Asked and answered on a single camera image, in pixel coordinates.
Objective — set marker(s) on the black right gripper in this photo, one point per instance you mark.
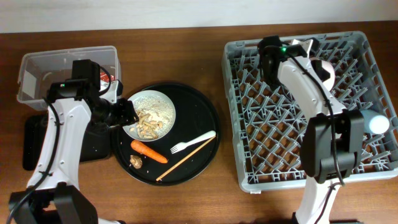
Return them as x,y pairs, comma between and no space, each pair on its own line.
322,74

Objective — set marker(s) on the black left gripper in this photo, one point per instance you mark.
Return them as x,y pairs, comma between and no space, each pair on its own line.
126,113

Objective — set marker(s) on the pale pink bowl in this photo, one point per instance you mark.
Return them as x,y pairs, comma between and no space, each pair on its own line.
330,82

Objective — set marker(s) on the grey plate with food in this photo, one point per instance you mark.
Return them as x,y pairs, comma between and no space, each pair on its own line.
156,114

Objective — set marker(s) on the red snack wrapper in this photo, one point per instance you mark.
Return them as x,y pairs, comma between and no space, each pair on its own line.
105,79

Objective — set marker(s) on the orange carrot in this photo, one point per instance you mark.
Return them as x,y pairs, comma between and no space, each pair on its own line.
145,150

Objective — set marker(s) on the brown ginger piece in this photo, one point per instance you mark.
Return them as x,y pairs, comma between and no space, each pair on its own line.
136,162

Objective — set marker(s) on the white plastic fork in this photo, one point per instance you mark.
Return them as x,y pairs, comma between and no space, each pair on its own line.
182,145

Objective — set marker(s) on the light blue plastic cup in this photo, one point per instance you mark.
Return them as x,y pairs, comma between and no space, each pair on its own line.
374,123

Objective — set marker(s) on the wooden chopstick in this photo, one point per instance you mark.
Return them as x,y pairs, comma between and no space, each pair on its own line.
184,159

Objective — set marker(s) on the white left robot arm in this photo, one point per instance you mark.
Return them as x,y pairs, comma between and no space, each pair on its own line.
52,194

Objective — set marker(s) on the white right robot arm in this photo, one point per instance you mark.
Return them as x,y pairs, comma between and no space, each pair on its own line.
333,137

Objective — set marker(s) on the grey dishwasher rack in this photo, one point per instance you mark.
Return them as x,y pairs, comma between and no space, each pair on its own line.
268,126

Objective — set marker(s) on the clear plastic waste bin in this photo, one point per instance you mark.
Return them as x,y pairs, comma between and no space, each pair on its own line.
40,69

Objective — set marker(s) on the black rectangular tray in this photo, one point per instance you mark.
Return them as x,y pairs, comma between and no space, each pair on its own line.
96,141

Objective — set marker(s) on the round black serving tray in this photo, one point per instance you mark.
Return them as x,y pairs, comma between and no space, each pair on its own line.
196,115

